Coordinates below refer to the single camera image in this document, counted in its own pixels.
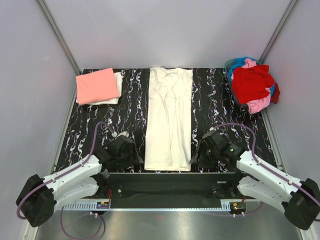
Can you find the folded white t shirt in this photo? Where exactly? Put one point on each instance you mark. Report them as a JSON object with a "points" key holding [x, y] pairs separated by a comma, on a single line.
{"points": [[113, 101]]}

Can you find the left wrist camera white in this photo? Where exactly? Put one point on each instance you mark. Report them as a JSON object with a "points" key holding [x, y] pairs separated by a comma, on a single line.
{"points": [[124, 133]]}

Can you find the left aluminium frame post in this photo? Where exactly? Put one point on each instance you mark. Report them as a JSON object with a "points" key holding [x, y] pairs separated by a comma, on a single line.
{"points": [[58, 35]]}

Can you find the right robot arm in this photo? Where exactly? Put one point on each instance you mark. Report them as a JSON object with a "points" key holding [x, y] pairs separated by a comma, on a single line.
{"points": [[298, 200]]}

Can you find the blue t shirt in basket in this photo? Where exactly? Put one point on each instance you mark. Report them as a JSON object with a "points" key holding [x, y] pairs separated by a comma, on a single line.
{"points": [[249, 80]]}

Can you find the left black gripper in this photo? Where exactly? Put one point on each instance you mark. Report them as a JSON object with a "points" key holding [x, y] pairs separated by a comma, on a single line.
{"points": [[134, 158]]}

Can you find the right aluminium frame post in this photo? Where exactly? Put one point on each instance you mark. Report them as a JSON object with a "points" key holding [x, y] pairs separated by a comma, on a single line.
{"points": [[278, 29]]}

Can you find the cream white t shirt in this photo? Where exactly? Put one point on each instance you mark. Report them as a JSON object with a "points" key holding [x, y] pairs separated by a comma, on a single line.
{"points": [[169, 120]]}

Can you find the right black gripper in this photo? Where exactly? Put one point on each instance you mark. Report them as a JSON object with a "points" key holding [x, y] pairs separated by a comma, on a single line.
{"points": [[199, 156]]}

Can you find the red t shirt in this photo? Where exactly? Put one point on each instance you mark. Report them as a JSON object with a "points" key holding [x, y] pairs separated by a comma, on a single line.
{"points": [[253, 83]]}

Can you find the aluminium frame post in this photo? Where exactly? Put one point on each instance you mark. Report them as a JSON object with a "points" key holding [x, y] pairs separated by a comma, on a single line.
{"points": [[278, 29], [58, 35]]}

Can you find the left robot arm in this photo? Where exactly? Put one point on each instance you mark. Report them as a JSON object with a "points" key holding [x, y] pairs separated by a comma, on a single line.
{"points": [[41, 197]]}

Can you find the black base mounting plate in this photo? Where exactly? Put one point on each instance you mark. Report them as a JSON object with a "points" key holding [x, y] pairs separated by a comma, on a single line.
{"points": [[121, 185]]}

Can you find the aluminium rail front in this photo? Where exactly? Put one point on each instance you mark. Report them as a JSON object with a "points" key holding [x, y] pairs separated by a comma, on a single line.
{"points": [[262, 191]]}

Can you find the folded pink t shirt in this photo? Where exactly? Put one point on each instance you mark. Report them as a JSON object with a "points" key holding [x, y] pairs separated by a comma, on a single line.
{"points": [[97, 86]]}

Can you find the pink t shirt in basket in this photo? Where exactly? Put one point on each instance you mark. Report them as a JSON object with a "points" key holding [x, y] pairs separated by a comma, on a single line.
{"points": [[257, 105]]}

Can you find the white slotted cable duct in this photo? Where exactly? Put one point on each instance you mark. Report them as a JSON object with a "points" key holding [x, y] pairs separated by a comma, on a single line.
{"points": [[116, 205]]}

